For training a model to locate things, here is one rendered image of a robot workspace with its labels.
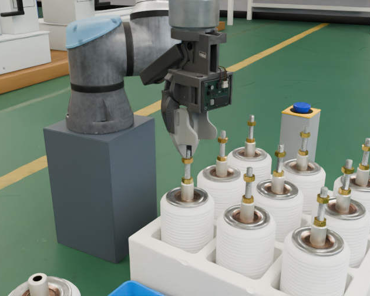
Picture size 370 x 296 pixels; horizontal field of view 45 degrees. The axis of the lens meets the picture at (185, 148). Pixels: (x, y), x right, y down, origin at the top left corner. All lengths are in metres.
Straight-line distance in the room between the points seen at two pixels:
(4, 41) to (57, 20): 0.70
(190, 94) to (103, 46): 0.32
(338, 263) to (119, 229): 0.52
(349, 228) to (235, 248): 0.19
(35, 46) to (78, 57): 1.87
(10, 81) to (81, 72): 1.66
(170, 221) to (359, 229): 0.31
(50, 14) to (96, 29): 2.39
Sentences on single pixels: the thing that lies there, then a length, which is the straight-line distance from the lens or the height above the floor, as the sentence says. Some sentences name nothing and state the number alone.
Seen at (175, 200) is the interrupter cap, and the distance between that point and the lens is 0.78.
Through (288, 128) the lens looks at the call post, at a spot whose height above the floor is 0.28.
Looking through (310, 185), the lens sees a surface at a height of 0.24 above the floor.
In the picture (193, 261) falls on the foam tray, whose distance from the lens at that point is 0.76.
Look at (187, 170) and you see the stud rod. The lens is 0.77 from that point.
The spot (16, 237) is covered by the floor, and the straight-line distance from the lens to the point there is 1.22.
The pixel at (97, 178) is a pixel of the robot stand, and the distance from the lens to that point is 0.97.
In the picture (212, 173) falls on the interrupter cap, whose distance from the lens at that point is 0.88.
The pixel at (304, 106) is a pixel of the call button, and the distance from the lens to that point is 1.07.
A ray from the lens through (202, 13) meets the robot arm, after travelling 0.65.
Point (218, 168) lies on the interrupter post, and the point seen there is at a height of 0.27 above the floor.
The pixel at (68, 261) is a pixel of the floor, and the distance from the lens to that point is 1.09.
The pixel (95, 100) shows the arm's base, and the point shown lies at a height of 0.37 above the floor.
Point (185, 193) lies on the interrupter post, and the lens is 0.78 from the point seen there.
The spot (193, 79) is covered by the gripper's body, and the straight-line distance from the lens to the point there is 0.65.
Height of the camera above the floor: 0.63
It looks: 22 degrees down
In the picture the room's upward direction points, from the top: straight up
